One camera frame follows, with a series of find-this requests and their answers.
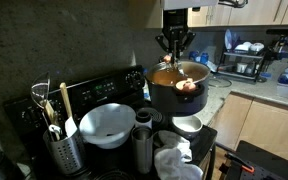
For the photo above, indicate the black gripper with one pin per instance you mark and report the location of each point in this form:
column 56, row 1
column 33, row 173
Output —
column 175, row 21

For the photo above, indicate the black electric stove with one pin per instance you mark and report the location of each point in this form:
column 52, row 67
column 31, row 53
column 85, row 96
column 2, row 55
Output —
column 94, row 93

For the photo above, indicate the blue plate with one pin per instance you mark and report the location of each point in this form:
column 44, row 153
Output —
column 230, row 38

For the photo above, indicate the white rack bowl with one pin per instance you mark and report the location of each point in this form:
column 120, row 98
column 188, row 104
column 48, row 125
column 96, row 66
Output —
column 257, row 46
column 242, row 47

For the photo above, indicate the glass lid on counter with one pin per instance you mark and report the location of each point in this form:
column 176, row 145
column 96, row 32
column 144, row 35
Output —
column 229, row 83

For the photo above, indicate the white mug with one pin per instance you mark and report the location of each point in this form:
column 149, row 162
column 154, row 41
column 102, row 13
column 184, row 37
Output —
column 241, row 67

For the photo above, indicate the small white bowl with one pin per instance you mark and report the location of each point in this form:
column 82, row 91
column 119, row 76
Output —
column 187, row 126

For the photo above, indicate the large white mixing bowl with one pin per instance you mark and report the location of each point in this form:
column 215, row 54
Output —
column 107, row 123

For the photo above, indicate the wooden base cabinet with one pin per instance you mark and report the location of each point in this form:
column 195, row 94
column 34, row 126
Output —
column 250, row 123

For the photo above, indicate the stainless steel cup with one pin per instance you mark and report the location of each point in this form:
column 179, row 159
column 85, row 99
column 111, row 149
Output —
column 142, row 150

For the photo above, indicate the blue soap bottle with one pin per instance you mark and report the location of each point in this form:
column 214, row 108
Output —
column 286, row 76

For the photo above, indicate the white cloth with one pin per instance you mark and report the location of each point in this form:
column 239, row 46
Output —
column 172, row 156

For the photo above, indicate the orange black clamp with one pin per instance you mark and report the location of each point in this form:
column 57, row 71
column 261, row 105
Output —
column 240, row 162

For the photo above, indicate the wooden spoon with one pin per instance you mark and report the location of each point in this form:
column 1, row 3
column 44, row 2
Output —
column 49, row 111

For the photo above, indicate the black perforated table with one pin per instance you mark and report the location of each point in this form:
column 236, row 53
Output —
column 270, row 163

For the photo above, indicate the perforated steel utensil holder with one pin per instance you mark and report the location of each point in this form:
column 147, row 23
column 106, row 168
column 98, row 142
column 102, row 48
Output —
column 65, row 153

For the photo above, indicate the wooden wall cabinet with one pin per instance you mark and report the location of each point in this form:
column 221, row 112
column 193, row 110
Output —
column 260, row 13

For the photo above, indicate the black camera bar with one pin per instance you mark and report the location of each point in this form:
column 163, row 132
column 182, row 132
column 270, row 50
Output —
column 284, row 31

